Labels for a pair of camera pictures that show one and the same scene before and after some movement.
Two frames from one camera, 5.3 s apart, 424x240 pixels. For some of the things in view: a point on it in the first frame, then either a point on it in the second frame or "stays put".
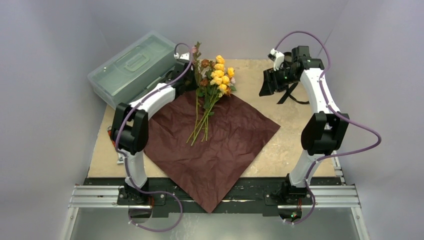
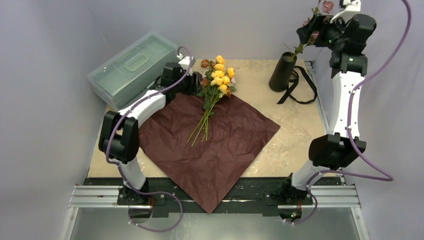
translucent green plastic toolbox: x=145 y=63 stays put
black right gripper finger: x=270 y=84 to x=305 y=33
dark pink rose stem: x=197 y=96 to x=299 y=48
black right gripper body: x=269 y=81 to x=311 y=29
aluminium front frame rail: x=320 y=197 stays put
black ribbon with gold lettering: x=291 y=87 stays put
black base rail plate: x=247 y=195 stays put
